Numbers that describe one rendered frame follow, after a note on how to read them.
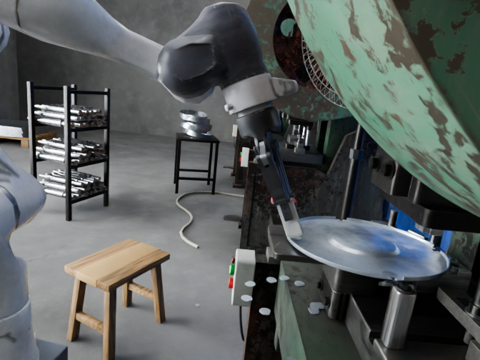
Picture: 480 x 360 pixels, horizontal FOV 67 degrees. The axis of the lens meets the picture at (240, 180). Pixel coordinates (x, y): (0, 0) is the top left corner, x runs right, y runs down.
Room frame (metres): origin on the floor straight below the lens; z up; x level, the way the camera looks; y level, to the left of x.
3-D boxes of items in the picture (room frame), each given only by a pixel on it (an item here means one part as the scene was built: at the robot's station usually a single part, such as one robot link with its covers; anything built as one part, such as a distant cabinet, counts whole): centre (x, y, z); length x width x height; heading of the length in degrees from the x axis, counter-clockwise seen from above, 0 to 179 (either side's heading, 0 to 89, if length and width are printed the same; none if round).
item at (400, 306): (0.47, -0.25, 0.75); 0.03 x 0.03 x 0.10; 2
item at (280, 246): (0.64, -0.19, 0.72); 0.25 x 0.14 x 0.14; 92
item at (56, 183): (2.70, 1.30, 0.47); 0.46 x 0.43 x 0.95; 72
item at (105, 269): (1.34, 0.45, 0.16); 0.34 x 0.24 x 0.34; 153
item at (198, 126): (3.65, 0.48, 0.40); 0.45 x 0.40 x 0.79; 14
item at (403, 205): (0.65, -0.37, 0.86); 0.20 x 0.16 x 0.05; 2
